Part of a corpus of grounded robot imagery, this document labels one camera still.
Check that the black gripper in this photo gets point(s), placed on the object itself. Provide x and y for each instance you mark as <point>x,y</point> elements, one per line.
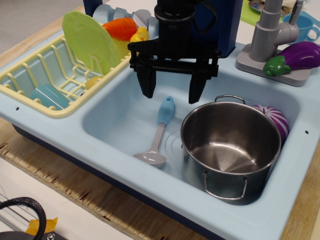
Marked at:
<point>199,61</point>

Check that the blue handled grey ladle spoon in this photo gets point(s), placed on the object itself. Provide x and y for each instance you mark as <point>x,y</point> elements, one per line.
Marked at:
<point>153,156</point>

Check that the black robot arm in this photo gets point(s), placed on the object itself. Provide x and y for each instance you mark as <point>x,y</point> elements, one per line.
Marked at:
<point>175,18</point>

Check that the stainless steel pot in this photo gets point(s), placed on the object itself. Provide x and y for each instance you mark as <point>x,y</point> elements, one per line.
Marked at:
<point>228,149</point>

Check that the yellow toy pepper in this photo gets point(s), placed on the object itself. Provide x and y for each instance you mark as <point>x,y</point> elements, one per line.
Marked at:
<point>142,34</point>

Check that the grey white knob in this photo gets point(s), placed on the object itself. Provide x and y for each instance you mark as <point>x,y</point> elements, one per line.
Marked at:
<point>141,17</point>

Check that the orange toy carrot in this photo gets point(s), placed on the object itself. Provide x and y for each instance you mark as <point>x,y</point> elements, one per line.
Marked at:
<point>121,29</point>

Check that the dark blue sink backboard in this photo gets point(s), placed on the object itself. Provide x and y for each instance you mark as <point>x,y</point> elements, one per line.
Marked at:
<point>218,32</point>

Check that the yellow round toy in rack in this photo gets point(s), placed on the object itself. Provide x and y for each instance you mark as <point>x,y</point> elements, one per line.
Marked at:
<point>92,81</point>

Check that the grey toy faucet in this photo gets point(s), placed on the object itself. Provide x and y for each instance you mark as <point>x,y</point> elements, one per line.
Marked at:
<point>268,34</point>

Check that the light green plastic plate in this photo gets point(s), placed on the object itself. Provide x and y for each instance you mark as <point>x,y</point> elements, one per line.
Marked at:
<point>90,42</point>

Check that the green mat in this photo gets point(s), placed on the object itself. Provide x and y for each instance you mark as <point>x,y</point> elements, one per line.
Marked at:
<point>248,14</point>

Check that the purple striped toy onion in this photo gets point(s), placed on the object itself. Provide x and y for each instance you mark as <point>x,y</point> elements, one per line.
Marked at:
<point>278,119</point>

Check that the cream dish drying rack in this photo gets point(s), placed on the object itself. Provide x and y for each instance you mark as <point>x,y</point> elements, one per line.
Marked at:
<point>53,64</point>

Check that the purple toy eggplant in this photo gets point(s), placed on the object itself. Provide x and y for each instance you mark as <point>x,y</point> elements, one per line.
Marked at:
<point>298,56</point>

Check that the blue plastic mug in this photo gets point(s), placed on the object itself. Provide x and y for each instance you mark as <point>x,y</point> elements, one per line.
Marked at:
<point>309,28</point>

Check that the yellow tape piece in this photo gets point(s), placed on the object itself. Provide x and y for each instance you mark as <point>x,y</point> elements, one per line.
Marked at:
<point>34,226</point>

